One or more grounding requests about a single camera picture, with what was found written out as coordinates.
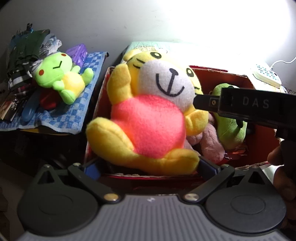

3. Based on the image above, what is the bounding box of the green frog plush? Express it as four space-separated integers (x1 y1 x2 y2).
32 51 94 105

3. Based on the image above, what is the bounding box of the blue plastic object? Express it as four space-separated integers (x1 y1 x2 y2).
22 95 44 123

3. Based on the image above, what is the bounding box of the cream power strip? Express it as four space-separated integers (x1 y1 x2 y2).
252 64 282 88

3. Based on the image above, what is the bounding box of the white power cable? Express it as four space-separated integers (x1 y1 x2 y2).
269 60 295 70

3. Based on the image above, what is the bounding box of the blue checked towel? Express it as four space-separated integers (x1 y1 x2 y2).
0 51 109 135

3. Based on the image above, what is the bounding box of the yellow tiger plush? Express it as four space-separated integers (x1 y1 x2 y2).
86 49 210 175

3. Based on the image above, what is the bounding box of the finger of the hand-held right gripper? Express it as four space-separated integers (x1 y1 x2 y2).
193 94 222 112

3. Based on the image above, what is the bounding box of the purple plastic pack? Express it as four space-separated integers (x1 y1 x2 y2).
66 44 88 69

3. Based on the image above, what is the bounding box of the red foil wrapper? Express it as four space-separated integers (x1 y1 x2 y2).
223 144 249 160

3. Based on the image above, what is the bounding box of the mauve teddy bear plush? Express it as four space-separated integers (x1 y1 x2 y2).
187 120 226 164

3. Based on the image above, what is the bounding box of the white blue patterned cloth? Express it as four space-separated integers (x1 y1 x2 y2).
39 35 63 58

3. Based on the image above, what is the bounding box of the green plush doll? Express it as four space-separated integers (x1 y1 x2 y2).
211 84 248 150

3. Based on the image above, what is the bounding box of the red cardboard box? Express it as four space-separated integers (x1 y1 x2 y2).
84 65 281 186

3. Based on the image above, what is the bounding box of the dark glossy booklet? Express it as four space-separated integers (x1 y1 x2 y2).
0 93 26 121

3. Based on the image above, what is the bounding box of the person's right hand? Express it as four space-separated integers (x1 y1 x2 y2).
267 139 296 202

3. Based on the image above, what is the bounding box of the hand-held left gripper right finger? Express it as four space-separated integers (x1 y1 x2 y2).
181 156 273 204

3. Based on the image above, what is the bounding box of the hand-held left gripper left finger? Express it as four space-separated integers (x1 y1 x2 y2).
28 162 121 204

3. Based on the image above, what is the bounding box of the dark clothing pile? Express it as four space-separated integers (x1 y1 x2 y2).
7 23 51 93

